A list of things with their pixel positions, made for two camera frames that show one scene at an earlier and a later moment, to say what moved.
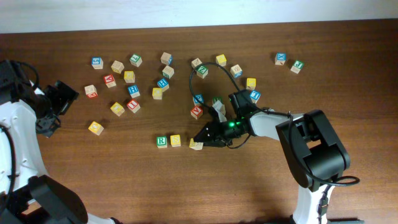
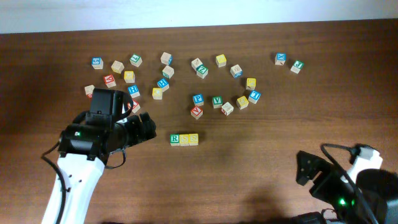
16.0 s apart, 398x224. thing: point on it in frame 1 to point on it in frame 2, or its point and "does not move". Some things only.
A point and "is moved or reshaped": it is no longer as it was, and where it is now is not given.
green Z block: [202, 72] does not move
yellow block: [195, 145] is moved or reshaped
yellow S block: [175, 140] to [184, 140]
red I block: [134, 106] does not move
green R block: [161, 142] to [175, 140]
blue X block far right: [280, 58] does not move
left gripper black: [64, 100] to [140, 135]
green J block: [297, 66] does not move
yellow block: [157, 93] does not move
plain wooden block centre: [196, 63] does not move
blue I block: [255, 95] does not move
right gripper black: [216, 133] to [323, 168]
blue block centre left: [163, 83] does not move
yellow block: [221, 60] does not move
